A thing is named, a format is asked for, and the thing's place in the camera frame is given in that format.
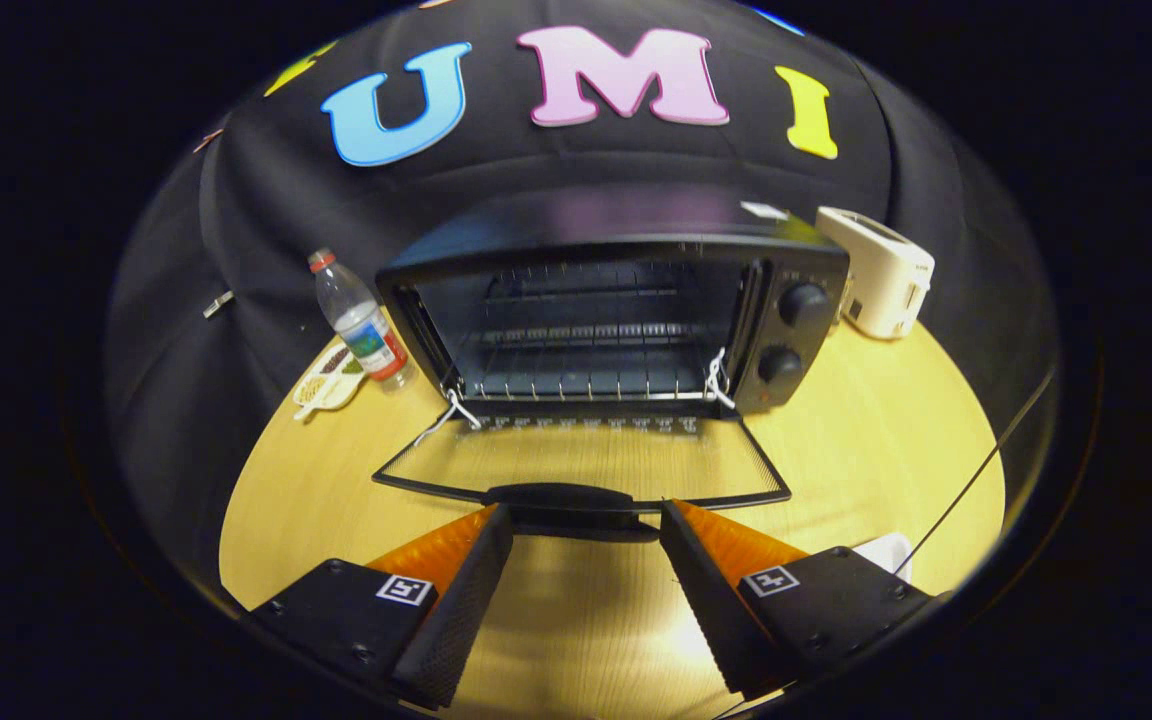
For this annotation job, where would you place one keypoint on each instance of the reddish small clip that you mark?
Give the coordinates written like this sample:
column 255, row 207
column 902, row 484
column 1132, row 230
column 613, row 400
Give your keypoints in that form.
column 208, row 140

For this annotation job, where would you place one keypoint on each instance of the white food tray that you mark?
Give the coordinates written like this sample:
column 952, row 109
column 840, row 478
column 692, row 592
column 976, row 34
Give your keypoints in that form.
column 886, row 548

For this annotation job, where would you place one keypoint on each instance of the cream snack packet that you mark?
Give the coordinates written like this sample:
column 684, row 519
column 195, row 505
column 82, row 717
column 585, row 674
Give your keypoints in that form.
column 326, row 385

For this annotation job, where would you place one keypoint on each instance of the white bread toaster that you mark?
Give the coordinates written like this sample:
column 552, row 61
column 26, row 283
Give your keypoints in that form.
column 881, row 280

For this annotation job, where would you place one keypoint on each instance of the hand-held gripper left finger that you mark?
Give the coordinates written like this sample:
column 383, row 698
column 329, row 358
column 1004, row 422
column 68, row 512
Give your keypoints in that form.
column 461, row 610

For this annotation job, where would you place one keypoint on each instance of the black toaster oven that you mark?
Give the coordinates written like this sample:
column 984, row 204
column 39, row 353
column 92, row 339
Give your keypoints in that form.
column 586, row 225

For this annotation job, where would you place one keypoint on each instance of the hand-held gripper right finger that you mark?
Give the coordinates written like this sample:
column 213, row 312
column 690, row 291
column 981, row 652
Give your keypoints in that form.
column 711, row 600

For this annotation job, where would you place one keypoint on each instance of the black backdrop cloth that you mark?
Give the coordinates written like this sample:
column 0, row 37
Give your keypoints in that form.
column 556, row 165

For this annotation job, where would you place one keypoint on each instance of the clear plastic water bottle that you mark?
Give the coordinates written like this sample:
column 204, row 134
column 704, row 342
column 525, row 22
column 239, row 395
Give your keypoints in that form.
column 361, row 325

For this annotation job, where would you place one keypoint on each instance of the silver small clip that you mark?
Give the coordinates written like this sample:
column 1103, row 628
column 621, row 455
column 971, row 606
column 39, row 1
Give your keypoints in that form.
column 218, row 303

